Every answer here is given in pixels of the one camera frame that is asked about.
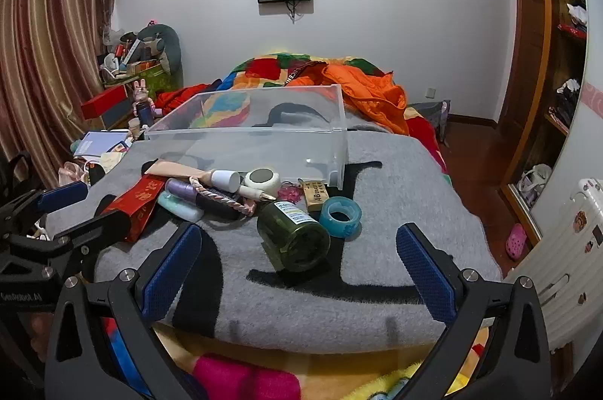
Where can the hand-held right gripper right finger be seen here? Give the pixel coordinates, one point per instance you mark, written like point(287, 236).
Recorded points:
point(424, 275)

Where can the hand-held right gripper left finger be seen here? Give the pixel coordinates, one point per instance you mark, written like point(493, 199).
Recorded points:
point(172, 273)

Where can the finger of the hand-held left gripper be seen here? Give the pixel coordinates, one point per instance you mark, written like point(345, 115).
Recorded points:
point(103, 228)
point(61, 194)

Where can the red gift box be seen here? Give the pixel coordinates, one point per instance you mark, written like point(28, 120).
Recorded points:
point(136, 204)

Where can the pale green tube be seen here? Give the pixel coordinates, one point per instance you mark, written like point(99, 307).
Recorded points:
point(181, 208)

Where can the purple tube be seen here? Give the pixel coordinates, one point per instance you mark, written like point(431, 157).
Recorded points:
point(181, 189)

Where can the blue tape roll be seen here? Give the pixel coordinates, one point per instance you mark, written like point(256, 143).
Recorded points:
point(351, 228)

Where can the pink braided hairband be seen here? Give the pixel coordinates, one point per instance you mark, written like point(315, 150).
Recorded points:
point(221, 196)

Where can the beige tube with white cap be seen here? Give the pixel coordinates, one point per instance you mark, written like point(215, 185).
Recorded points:
point(183, 170)

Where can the white pen with gold tip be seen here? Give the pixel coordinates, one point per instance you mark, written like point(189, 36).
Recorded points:
point(256, 193)

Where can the white bandage roll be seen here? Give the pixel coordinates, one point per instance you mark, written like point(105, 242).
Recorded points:
point(248, 181)

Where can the dark green spray bottle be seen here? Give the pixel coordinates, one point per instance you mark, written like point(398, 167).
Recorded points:
point(292, 235)

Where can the clear plastic storage bin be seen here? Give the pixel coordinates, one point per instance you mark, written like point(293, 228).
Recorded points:
point(245, 145)

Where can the pink cloth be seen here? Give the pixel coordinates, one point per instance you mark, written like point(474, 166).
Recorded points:
point(70, 174)

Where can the blue and white book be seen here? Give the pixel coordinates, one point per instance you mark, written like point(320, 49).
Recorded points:
point(101, 143)

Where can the pink clog shoe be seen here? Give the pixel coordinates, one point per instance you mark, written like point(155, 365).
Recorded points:
point(516, 242)

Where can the long red box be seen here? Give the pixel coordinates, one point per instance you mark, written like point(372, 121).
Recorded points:
point(103, 103)

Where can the dark blue bottle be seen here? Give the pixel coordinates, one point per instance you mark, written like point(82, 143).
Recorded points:
point(146, 113)

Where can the cartoon printed blanket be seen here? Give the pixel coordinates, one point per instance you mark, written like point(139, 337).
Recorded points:
point(245, 376)

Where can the white ribbed suitcase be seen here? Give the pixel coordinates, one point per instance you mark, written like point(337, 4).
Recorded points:
point(560, 258)

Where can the white bag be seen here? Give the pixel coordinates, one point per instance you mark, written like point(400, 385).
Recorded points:
point(534, 183)

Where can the striped red and gold curtain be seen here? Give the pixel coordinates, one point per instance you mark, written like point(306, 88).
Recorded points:
point(42, 51)

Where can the green cardboard box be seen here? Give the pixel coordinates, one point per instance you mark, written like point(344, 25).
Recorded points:
point(155, 80)

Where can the red clothing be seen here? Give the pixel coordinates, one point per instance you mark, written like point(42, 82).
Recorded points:
point(181, 94)

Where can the dark bag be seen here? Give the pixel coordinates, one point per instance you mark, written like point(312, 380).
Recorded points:
point(436, 117)

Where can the grey neck pillow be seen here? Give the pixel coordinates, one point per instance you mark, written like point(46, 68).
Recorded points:
point(172, 47)

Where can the orange puffer jacket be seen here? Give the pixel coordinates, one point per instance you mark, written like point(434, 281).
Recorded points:
point(372, 96)

